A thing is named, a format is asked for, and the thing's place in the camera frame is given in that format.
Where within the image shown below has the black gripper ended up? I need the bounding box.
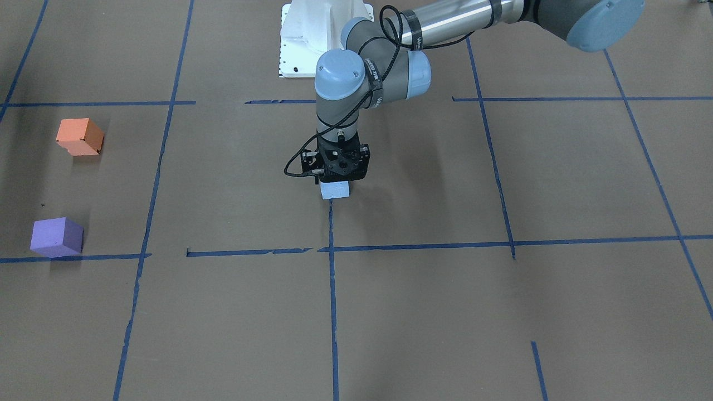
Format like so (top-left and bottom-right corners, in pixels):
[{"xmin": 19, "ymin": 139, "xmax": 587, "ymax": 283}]
[{"xmin": 301, "ymin": 139, "xmax": 371, "ymax": 183}]

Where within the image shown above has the light blue foam block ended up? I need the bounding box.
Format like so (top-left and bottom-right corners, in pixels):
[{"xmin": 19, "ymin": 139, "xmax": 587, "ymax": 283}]
[{"xmin": 319, "ymin": 181, "xmax": 350, "ymax": 200}]

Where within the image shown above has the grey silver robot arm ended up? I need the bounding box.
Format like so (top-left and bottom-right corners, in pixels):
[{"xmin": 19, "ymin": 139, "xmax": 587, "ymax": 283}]
[{"xmin": 294, "ymin": 1, "xmax": 645, "ymax": 183}]

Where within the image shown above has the orange foam block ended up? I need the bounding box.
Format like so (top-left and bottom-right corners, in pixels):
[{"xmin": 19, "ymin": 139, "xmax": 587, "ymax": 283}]
[{"xmin": 55, "ymin": 118, "xmax": 105, "ymax": 157}]

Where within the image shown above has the purple foam block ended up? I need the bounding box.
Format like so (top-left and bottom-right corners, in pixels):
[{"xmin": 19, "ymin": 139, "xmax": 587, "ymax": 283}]
[{"xmin": 30, "ymin": 217, "xmax": 84, "ymax": 258}]

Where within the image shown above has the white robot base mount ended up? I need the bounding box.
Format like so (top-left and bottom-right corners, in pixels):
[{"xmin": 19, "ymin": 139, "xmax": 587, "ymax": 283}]
[{"xmin": 279, "ymin": 1, "xmax": 374, "ymax": 78}]

